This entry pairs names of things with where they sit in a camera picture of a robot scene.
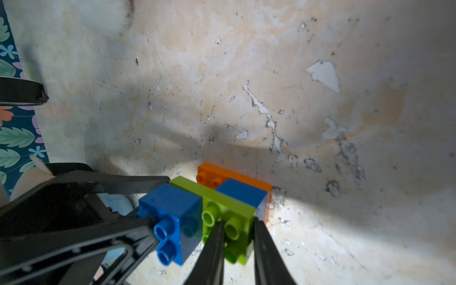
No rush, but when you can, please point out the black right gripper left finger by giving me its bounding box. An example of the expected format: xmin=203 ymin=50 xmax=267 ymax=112
xmin=184 ymin=221 xmax=225 ymax=285

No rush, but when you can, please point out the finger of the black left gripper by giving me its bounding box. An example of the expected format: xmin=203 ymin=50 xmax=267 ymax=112
xmin=1 ymin=171 xmax=170 ymax=237
xmin=1 ymin=218 xmax=158 ymax=285

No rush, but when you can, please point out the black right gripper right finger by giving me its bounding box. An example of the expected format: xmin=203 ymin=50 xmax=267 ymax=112
xmin=254 ymin=218 xmax=296 ymax=285

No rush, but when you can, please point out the green lego brick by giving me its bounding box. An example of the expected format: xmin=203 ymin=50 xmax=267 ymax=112
xmin=169 ymin=176 xmax=256 ymax=266

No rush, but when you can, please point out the small blue lego brick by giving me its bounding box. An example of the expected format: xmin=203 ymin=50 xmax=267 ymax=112
xmin=215 ymin=179 xmax=268 ymax=223
xmin=136 ymin=184 xmax=203 ymax=266

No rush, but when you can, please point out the orange lego brick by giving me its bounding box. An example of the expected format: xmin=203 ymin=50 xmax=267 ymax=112
xmin=196 ymin=163 xmax=272 ymax=223

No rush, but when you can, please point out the white teddy bear pink shirt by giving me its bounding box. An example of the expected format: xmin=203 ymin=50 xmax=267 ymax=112
xmin=70 ymin=0 xmax=134 ymax=38

